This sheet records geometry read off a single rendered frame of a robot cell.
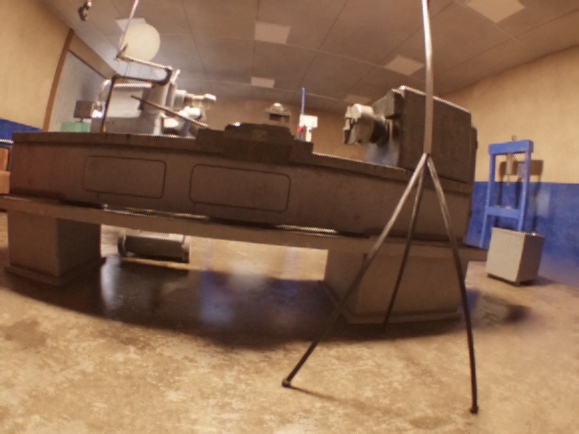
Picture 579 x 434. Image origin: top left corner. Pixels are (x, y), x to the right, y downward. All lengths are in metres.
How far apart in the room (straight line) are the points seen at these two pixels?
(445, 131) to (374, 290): 1.01
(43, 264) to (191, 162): 1.05
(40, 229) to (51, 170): 0.33
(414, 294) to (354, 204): 0.62
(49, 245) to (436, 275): 2.17
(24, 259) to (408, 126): 2.33
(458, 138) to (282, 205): 1.15
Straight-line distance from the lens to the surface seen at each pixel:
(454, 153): 1.81
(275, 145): 1.21
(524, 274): 3.48
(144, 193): 1.42
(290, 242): 1.20
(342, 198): 1.41
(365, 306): 1.53
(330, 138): 9.16
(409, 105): 1.67
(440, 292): 1.78
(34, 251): 1.83
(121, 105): 1.71
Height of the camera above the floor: 0.63
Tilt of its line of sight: 5 degrees down
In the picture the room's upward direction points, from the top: 7 degrees clockwise
